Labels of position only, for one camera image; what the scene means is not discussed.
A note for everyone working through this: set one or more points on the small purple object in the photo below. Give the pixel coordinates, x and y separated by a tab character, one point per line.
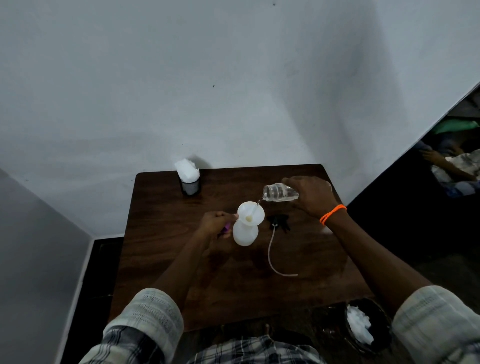
226	227

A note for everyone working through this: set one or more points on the person's left fingers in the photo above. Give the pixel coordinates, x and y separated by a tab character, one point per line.
228	216

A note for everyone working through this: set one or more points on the person's right hand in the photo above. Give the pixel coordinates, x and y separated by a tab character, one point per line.
313	195

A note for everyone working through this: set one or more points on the clear plastic bottle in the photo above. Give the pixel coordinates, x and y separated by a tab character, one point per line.
279	192

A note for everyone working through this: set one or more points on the crumpled white tissues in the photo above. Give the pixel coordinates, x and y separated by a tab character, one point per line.
359	324

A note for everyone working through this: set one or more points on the white tissue stack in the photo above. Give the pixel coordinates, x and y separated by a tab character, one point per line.
186	169

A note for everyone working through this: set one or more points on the green cloth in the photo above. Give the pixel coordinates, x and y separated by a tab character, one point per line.
455	126

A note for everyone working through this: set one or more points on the person's right fingers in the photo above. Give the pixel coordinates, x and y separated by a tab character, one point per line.
290	181

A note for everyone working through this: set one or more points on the white plastic bottle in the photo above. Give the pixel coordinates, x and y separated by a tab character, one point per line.
244	235

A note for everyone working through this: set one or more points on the orange wristband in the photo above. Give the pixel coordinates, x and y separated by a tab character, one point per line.
332	214

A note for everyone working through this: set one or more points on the white plastic funnel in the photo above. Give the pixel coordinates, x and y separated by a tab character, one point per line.
248	210

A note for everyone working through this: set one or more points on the person's right forearm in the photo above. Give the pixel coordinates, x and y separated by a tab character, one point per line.
371	258

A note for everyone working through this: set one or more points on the black spray nozzle with tube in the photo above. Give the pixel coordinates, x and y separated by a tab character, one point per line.
279	221

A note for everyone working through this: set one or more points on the person's left forearm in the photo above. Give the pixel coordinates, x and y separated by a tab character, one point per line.
183	266

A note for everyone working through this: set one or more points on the person's left hand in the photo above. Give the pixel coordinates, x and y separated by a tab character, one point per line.
212	225

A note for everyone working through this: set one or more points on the plaid shirt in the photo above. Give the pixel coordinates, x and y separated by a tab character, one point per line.
146	322

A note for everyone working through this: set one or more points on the black tissue holder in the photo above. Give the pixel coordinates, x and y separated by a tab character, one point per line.
190	187

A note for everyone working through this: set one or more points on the black waste bin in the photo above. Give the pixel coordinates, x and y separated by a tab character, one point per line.
380	322

